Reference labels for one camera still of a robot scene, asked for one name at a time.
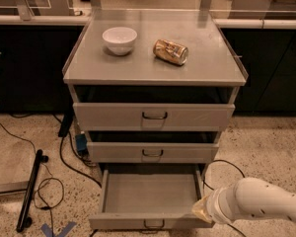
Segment grey bottom drawer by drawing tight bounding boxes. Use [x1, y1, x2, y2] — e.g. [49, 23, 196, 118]
[89, 164, 212, 231]

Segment grey drawer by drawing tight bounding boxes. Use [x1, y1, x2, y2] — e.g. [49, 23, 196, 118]
[89, 164, 212, 231]
[73, 85, 235, 131]
[87, 131, 219, 164]

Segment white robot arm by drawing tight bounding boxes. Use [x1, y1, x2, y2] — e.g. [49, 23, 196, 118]
[191, 178, 296, 224]

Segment grey middle drawer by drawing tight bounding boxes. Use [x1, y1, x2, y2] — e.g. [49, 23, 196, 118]
[87, 131, 219, 164]

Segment grey metal drawer cabinet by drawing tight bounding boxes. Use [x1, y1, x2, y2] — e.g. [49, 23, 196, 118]
[62, 8, 250, 170]

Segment grey top drawer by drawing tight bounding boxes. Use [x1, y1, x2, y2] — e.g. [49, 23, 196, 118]
[73, 85, 235, 131]

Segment blue power adapter box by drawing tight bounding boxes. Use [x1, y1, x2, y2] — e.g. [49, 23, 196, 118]
[75, 133, 88, 156]

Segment crushed gold soda can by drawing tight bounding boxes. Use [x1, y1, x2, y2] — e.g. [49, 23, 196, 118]
[153, 39, 188, 66]

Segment black floor stand bar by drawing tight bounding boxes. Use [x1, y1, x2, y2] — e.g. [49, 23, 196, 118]
[16, 149, 48, 233]

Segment white ceramic bowl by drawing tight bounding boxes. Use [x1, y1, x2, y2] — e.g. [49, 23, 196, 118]
[102, 27, 137, 55]

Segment black looped cable right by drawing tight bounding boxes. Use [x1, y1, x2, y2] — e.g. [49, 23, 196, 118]
[202, 159, 248, 237]

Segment thick black floor cable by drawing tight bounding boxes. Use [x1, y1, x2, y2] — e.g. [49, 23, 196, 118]
[52, 114, 103, 189]

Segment thin black looped cable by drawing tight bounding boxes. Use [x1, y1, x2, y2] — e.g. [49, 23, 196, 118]
[0, 117, 65, 237]

